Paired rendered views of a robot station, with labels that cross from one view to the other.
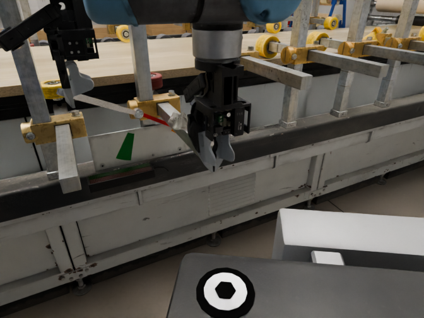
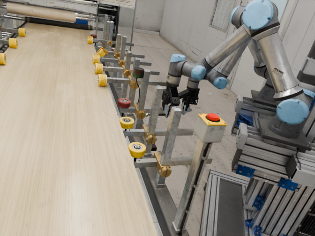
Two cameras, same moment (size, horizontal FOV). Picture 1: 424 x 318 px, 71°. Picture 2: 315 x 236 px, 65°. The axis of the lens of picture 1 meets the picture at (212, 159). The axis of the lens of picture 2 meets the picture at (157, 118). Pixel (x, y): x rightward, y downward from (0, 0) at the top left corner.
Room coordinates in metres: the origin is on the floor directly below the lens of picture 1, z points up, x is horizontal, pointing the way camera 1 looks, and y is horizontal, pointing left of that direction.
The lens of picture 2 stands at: (0.56, 1.59, 1.55)
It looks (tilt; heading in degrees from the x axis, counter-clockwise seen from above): 27 degrees down; 274
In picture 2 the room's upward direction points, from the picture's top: 11 degrees clockwise
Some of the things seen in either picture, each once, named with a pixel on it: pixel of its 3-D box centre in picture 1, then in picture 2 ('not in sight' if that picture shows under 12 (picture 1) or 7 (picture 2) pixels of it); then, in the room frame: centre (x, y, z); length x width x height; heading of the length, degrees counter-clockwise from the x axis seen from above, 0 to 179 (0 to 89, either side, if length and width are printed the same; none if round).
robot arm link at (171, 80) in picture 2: not in sight; (173, 78); (0.60, 0.28, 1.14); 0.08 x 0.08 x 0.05
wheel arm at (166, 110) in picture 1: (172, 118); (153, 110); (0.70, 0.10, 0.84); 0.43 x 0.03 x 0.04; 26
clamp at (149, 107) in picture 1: (153, 106); (138, 111); (0.78, 0.16, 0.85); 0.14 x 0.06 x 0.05; 116
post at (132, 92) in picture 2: not in sight; (132, 91); (0.88, -0.05, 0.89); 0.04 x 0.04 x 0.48; 26
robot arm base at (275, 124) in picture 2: not in sight; (287, 121); (0.00, 0.40, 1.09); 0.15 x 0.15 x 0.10
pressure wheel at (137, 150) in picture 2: not in sight; (135, 156); (0.69, 0.65, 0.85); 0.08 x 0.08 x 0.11
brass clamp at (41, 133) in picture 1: (55, 128); (148, 134); (0.67, 0.38, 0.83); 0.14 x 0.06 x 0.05; 116
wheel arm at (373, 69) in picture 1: (313, 54); (130, 70); (0.98, -0.32, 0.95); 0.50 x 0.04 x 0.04; 26
